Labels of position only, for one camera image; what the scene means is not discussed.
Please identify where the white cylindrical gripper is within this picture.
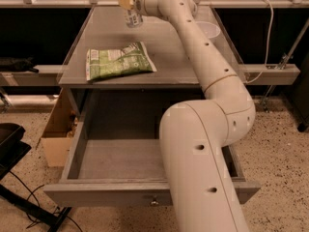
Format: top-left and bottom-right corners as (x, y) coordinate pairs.
(118, 0), (150, 15)

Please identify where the blue plastic water bottle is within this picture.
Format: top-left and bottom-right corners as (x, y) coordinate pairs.
(124, 10), (143, 28)

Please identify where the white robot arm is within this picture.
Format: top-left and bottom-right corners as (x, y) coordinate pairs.
(118, 0), (256, 232)

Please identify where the grey cabinet with counter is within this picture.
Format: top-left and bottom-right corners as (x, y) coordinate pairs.
(60, 6), (253, 116)

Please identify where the grey open top drawer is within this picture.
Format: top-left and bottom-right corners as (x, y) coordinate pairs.
(43, 89), (262, 207)

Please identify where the metal drawer knob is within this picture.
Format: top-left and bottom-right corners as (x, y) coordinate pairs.
(150, 195), (159, 207)

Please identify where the green snack bag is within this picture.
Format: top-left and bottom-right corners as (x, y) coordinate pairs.
(85, 42), (156, 81)

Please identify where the white ceramic bowl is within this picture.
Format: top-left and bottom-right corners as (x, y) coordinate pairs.
(197, 21), (221, 40)

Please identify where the black cloth on shelf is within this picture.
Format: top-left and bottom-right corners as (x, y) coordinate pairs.
(0, 57), (39, 73)

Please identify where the cardboard box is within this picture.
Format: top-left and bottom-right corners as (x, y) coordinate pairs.
(41, 90), (78, 167)

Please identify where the white cable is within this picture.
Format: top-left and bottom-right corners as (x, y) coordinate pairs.
(246, 0), (275, 85)

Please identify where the black stand with cables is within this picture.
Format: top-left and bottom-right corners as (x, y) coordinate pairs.
(0, 123), (84, 232)

